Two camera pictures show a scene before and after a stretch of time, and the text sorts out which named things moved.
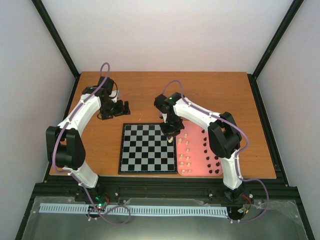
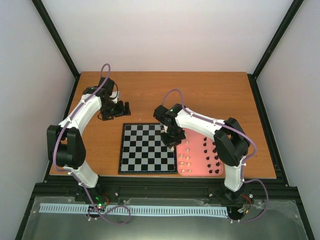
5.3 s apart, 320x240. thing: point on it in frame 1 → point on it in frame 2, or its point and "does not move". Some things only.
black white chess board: (144, 149) does not move
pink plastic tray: (194, 155) does not move
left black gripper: (120, 111) does not move
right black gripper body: (173, 126) → (174, 136)
